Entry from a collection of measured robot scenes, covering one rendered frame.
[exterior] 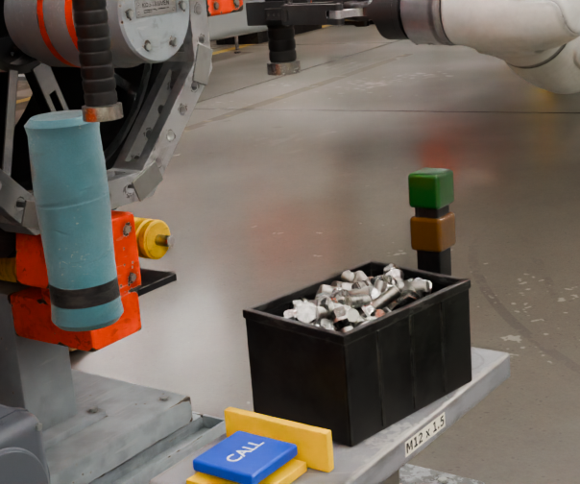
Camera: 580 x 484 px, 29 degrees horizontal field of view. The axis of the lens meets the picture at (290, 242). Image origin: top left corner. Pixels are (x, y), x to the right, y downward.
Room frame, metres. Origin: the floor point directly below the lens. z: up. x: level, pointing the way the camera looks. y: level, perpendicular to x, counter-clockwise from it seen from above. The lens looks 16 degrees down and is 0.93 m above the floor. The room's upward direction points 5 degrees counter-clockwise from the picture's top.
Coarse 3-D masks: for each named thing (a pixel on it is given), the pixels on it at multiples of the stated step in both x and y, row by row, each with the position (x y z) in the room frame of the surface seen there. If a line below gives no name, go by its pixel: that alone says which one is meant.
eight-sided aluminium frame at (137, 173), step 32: (192, 0) 1.67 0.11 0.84; (192, 32) 1.67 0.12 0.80; (192, 64) 1.66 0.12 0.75; (160, 96) 1.66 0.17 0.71; (192, 96) 1.65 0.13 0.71; (160, 128) 1.60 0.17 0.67; (128, 160) 1.59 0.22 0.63; (160, 160) 1.59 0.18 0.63; (0, 192) 1.35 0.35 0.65; (128, 192) 1.54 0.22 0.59; (0, 224) 1.41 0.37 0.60; (32, 224) 1.38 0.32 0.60
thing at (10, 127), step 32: (0, 64) 1.51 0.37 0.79; (32, 64) 1.55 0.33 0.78; (0, 96) 1.52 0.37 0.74; (32, 96) 1.81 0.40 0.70; (64, 96) 1.77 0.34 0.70; (128, 96) 1.69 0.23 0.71; (0, 128) 1.51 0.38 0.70; (128, 128) 1.66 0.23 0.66; (0, 160) 1.49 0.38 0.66; (32, 192) 1.50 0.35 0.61
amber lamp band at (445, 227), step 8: (416, 216) 1.22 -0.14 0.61; (448, 216) 1.22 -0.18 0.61; (416, 224) 1.22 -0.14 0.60; (424, 224) 1.21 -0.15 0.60; (432, 224) 1.21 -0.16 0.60; (440, 224) 1.20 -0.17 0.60; (448, 224) 1.22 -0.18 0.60; (416, 232) 1.22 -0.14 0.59; (424, 232) 1.21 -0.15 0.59; (432, 232) 1.21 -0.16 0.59; (440, 232) 1.20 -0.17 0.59; (448, 232) 1.22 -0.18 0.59; (416, 240) 1.22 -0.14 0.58; (424, 240) 1.21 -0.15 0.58; (432, 240) 1.21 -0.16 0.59; (440, 240) 1.20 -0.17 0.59; (448, 240) 1.22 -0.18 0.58; (416, 248) 1.22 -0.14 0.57; (424, 248) 1.21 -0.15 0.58; (432, 248) 1.21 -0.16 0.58; (440, 248) 1.20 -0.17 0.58
